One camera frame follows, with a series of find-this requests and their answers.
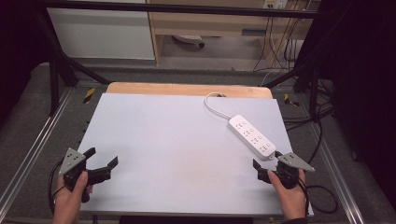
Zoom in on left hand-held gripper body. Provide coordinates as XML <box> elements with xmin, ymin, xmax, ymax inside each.
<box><xmin>58</xmin><ymin>147</ymin><xmax>94</xmax><ymax>203</ymax></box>

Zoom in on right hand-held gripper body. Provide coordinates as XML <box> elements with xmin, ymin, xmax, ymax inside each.
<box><xmin>275</xmin><ymin>151</ymin><xmax>316</xmax><ymax>190</ymax></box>

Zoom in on white power strip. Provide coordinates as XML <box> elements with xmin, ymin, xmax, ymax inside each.
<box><xmin>227</xmin><ymin>114</ymin><xmax>277</xmax><ymax>162</ymax></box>

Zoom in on person's right hand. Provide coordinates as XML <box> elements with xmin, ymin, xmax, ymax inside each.
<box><xmin>266</xmin><ymin>167</ymin><xmax>308</xmax><ymax>221</ymax></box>

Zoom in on person's left hand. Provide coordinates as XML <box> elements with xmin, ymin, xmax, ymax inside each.
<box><xmin>51</xmin><ymin>170</ymin><xmax>94</xmax><ymax>224</ymax></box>

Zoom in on black metal stand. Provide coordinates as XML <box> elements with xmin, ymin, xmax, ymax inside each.
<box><xmin>264</xmin><ymin>60</ymin><xmax>322</xmax><ymax>121</ymax></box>
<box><xmin>31</xmin><ymin>6</ymin><xmax>112</xmax><ymax>117</ymax></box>

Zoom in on black curtain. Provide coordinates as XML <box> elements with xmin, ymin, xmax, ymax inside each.
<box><xmin>0</xmin><ymin>0</ymin><xmax>50</xmax><ymax>122</ymax></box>
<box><xmin>306</xmin><ymin>0</ymin><xmax>396</xmax><ymax>206</ymax></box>

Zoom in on wooden table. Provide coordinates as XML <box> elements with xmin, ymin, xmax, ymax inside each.
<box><xmin>106</xmin><ymin>81</ymin><xmax>275</xmax><ymax>100</ymax></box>

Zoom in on white cabinet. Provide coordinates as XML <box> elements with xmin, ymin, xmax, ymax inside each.
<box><xmin>46</xmin><ymin>0</ymin><xmax>156</xmax><ymax>61</ymax></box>

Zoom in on wooden desk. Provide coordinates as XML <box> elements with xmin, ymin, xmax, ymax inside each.
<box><xmin>146</xmin><ymin>0</ymin><xmax>322</xmax><ymax>67</ymax></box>

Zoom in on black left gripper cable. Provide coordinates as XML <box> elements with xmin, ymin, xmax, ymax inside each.
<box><xmin>47</xmin><ymin>160</ymin><xmax>67</xmax><ymax>217</ymax></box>

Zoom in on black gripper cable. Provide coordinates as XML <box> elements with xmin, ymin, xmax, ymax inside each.
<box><xmin>297</xmin><ymin>176</ymin><xmax>340</xmax><ymax>217</ymax></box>
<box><xmin>47</xmin><ymin>160</ymin><xmax>67</xmax><ymax>217</ymax></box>

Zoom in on aluminium rail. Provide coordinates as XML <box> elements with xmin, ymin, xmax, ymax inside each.
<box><xmin>0</xmin><ymin>88</ymin><xmax>77</xmax><ymax>213</ymax></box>
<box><xmin>310</xmin><ymin>122</ymin><xmax>366</xmax><ymax>224</ymax></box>

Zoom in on black floor cables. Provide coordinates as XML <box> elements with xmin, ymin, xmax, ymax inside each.
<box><xmin>281</xmin><ymin>77</ymin><xmax>336</xmax><ymax>166</ymax></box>

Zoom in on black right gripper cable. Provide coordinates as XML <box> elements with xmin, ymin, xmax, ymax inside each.
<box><xmin>297</xmin><ymin>176</ymin><xmax>340</xmax><ymax>217</ymax></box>

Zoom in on white power strip cable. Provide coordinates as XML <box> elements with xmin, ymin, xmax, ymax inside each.
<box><xmin>204</xmin><ymin>91</ymin><xmax>233</xmax><ymax>120</ymax></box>

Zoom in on bundle of hanging cables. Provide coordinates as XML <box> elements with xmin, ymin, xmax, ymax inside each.
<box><xmin>252</xmin><ymin>12</ymin><xmax>310</xmax><ymax>73</ymax></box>

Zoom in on white wall socket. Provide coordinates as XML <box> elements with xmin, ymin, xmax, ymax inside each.
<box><xmin>262</xmin><ymin>0</ymin><xmax>289</xmax><ymax>10</ymax></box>

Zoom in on black metal frame bar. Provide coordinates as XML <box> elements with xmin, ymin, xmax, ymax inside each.
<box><xmin>40</xmin><ymin>0</ymin><xmax>319</xmax><ymax>20</ymax></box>

